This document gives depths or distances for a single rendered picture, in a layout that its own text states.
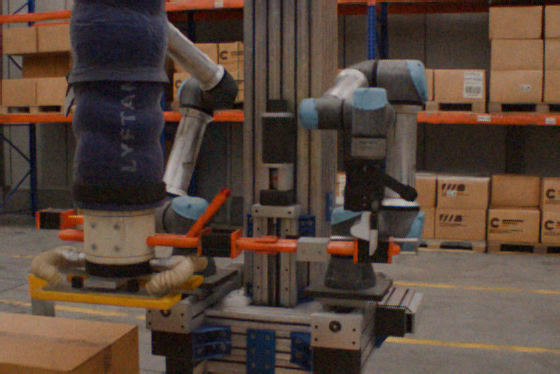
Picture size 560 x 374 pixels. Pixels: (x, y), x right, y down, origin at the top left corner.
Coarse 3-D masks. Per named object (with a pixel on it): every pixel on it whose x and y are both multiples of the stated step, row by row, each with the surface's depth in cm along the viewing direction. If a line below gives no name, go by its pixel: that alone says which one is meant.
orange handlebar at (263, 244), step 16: (80, 224) 205; (64, 240) 176; (80, 240) 175; (160, 240) 170; (176, 240) 170; (192, 240) 169; (240, 240) 167; (256, 240) 166; (272, 240) 165; (288, 240) 169
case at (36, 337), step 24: (0, 312) 212; (0, 336) 188; (24, 336) 189; (48, 336) 189; (72, 336) 190; (96, 336) 190; (120, 336) 191; (0, 360) 169; (24, 360) 169; (48, 360) 170; (72, 360) 170; (96, 360) 176; (120, 360) 191
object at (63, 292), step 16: (48, 288) 167; (64, 288) 167; (80, 288) 168; (96, 288) 168; (112, 288) 168; (128, 288) 165; (144, 288) 169; (112, 304) 162; (128, 304) 161; (144, 304) 160; (160, 304) 160
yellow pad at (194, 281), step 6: (66, 276) 185; (84, 276) 184; (90, 276) 184; (192, 276) 186; (198, 276) 186; (144, 282) 180; (186, 282) 179; (192, 282) 179; (198, 282) 183; (168, 288) 179; (174, 288) 179; (180, 288) 179; (186, 288) 178; (192, 288) 178
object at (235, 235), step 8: (200, 232) 167; (208, 232) 173; (216, 232) 174; (224, 232) 174; (232, 232) 167; (240, 232) 171; (200, 240) 167; (208, 240) 166; (216, 240) 166; (224, 240) 165; (232, 240) 166; (200, 248) 167; (208, 248) 167; (216, 248) 167; (224, 248) 166; (232, 248) 166; (200, 256) 168; (208, 256) 166; (216, 256) 166; (224, 256) 166; (232, 256) 166
